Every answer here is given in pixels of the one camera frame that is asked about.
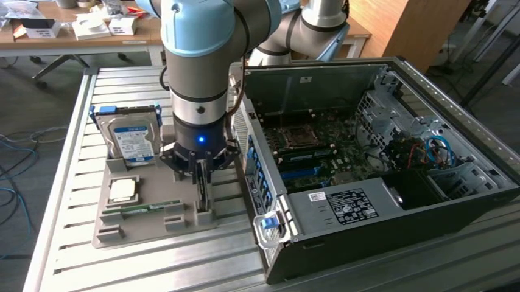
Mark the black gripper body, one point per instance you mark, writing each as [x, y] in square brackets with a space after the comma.
[199, 137]

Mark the graphics card with metal bracket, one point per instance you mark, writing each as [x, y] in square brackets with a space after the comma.
[203, 197]

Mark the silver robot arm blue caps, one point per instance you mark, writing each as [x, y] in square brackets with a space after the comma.
[195, 61]

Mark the grey plastic parts rack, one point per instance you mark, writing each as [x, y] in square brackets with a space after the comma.
[154, 188]

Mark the hard disk with blue caddy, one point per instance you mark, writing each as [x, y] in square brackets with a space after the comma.
[130, 140]

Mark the silver CPU chip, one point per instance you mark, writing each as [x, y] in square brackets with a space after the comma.
[122, 190]

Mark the green RAM stick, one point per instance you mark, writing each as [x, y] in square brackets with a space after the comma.
[142, 208]

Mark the metal CPU socket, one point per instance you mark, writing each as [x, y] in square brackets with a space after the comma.
[298, 137]

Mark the blue expansion slot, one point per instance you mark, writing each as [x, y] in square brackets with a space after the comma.
[301, 174]

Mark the black RAM stick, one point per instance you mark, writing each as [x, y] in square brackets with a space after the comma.
[309, 155]

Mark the blue release latch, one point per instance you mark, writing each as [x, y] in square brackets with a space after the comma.
[269, 221]

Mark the green motherboard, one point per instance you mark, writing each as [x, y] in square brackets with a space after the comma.
[345, 152]

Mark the grey power supply unit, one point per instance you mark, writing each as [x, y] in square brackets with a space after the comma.
[325, 213]

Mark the wooden office desk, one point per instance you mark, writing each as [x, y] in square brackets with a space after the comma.
[122, 41]

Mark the small white labelled box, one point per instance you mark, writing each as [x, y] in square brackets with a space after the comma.
[122, 26]

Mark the flat white box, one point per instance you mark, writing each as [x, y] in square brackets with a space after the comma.
[91, 36]

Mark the orange red packets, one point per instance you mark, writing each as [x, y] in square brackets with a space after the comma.
[132, 12]

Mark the open black PC case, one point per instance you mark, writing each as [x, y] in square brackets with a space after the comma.
[365, 243]

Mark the white tape roll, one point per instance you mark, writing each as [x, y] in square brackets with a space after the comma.
[94, 25]

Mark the clear parts packet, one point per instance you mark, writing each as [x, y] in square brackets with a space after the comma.
[110, 6]

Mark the white box with label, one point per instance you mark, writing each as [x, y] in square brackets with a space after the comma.
[43, 33]

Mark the beige tape roll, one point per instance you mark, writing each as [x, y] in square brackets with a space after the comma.
[86, 3]

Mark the black flat device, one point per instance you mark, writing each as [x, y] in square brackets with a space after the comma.
[38, 23]

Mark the grey cup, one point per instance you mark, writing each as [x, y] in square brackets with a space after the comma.
[66, 3]

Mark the orange packet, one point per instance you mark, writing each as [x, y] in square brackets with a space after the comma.
[17, 32]

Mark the silver disk bay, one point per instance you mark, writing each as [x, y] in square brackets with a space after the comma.
[467, 179]

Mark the wooden cabinet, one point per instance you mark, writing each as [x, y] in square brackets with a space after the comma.
[406, 30]

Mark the clear plastic bag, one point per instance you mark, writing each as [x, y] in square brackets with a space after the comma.
[20, 9]

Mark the white table leg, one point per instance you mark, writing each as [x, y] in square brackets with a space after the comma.
[512, 74]

